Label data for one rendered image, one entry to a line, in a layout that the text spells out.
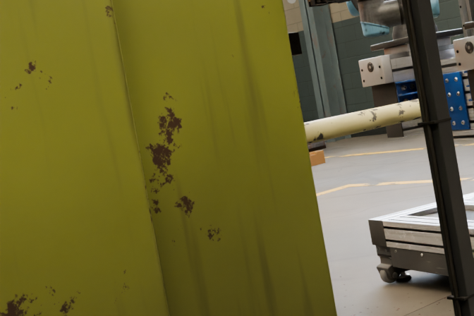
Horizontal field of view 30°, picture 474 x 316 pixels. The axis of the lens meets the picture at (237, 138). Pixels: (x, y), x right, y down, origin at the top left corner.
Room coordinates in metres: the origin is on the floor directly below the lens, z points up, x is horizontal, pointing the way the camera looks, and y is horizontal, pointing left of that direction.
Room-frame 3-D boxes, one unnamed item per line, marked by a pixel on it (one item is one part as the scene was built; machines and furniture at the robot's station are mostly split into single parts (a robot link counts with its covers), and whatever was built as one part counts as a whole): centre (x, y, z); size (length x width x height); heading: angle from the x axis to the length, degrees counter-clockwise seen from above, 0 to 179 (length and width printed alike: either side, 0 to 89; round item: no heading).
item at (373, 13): (2.52, -0.46, 0.88); 0.11 x 0.08 x 0.11; 81
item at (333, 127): (1.91, -0.27, 0.62); 0.44 x 0.05 x 0.05; 129
